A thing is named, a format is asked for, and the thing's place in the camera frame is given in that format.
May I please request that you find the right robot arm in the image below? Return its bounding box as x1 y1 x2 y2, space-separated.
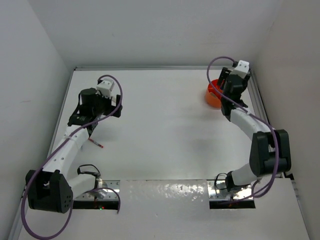
217 67 292 192

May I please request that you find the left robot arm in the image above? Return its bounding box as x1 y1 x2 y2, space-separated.
25 87 122 213

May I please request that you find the orange round compartment container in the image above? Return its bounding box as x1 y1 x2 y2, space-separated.
204 79 223 109

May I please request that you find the red capped gel pen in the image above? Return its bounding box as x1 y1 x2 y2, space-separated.
88 138 104 149

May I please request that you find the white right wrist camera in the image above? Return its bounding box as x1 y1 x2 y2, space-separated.
230 60 250 79

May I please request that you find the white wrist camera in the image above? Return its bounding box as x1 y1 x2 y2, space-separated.
96 79 115 98
230 60 250 79

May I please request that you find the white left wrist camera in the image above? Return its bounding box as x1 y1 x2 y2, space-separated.
96 79 115 98

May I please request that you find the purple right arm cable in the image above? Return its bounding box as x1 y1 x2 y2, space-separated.
206 56 279 202

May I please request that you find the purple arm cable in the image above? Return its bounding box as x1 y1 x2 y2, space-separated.
21 74 124 238
206 56 279 202

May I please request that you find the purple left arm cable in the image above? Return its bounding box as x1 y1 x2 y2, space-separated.
21 74 124 238

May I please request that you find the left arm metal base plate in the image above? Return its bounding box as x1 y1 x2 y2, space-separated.
75 180 120 201

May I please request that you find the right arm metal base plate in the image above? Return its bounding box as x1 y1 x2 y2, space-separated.
207 179 252 202

